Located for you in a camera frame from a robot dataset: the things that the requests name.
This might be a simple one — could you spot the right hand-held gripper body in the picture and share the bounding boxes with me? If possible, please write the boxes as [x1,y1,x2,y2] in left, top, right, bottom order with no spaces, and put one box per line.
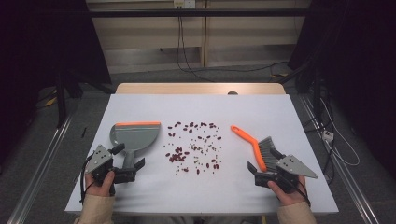
[254,154,319,194]

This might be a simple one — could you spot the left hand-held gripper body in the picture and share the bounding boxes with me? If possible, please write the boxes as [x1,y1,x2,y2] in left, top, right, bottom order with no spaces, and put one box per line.
[83,144,138,188]

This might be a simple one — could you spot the grey dustpan with orange edge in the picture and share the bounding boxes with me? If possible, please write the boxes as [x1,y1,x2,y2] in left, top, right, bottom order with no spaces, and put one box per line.
[109,120,162,171]

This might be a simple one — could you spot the orange brush with grey bristles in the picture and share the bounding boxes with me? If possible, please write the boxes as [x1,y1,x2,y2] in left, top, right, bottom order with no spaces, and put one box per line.
[230,124,283,173]

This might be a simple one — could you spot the red kidney beans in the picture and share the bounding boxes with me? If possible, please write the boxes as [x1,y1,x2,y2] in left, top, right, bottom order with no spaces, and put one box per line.
[164,120,223,175]

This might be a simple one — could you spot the person's left hand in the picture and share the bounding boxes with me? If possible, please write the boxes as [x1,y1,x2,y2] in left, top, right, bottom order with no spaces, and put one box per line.
[84,170,116,198]

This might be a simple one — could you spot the person's right hand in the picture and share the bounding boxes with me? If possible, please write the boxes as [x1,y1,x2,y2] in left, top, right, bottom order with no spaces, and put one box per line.
[266,175,307,207]

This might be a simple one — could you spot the white power plug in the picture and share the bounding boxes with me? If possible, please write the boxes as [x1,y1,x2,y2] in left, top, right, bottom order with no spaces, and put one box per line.
[321,130,335,144]

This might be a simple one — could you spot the black metal stand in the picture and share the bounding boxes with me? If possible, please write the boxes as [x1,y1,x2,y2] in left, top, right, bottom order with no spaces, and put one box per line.
[55,69,69,129]
[312,66,324,120]

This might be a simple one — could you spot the white board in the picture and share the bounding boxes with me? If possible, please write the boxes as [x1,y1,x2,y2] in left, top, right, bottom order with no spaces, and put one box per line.
[64,93,340,217]

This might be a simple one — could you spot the wooden table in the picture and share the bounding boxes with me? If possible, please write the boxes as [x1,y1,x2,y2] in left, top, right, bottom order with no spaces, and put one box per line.
[115,82,287,96]

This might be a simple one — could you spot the black curtain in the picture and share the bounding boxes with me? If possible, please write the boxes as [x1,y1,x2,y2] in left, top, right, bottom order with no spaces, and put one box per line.
[0,0,112,166]
[287,0,396,180]

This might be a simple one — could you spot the black horizontal bar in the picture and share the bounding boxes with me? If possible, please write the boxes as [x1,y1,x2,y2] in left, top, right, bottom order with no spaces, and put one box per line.
[87,8,312,19]

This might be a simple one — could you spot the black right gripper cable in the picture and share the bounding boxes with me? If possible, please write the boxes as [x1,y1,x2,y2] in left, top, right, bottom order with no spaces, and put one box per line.
[290,176,312,208]

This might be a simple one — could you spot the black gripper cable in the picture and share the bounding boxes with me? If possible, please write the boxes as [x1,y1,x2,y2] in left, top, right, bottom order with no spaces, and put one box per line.
[79,154,96,204]
[290,176,312,208]

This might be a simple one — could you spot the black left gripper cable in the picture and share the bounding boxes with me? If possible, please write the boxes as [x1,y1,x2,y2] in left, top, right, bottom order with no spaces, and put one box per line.
[79,154,96,204]

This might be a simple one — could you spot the metal floor rail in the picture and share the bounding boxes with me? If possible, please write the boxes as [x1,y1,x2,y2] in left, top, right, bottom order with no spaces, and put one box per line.
[6,113,75,224]
[298,93,381,224]

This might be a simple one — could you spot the white cable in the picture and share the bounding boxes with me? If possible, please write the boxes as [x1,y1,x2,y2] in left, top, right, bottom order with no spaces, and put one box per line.
[319,97,361,167]

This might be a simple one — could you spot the black floor cable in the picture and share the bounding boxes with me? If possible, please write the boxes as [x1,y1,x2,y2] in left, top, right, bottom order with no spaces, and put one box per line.
[186,60,290,75]

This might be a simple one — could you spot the black hanging cable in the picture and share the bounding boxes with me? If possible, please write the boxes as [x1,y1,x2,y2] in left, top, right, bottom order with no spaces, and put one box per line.
[176,15,217,84]

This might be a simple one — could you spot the white wall socket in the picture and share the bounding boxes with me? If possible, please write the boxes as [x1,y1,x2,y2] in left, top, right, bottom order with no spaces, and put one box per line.
[173,0,196,9]

